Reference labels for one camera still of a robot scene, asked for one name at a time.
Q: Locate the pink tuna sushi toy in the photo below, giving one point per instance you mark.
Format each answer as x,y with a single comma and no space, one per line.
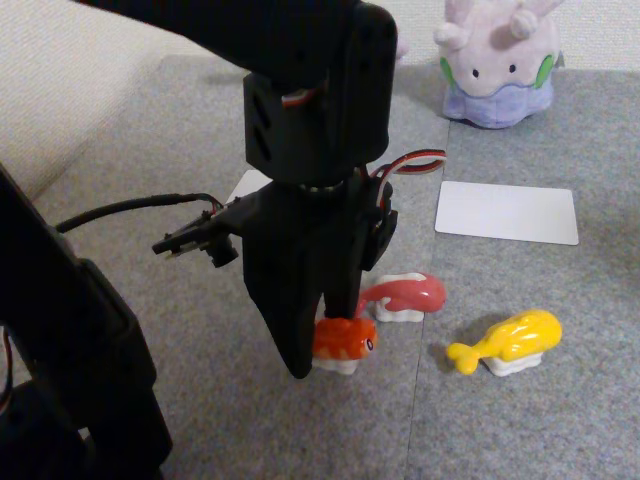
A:
415,295

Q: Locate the pale purple Goomy plush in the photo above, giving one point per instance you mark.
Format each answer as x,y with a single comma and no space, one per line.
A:
500,70

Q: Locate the grey felt floor mat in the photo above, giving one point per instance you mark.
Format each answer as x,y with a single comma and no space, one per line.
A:
525,425
225,375

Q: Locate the orange shrimp sushi toy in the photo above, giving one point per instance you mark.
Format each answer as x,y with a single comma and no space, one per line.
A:
345,340

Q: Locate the small black gripper camera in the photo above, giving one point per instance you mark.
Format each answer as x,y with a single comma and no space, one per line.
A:
210,240

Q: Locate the yellow egg sushi toy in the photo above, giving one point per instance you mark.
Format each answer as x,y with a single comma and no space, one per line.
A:
520,335

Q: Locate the white rectangular card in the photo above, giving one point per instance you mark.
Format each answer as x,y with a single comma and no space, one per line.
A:
247,187
505,212

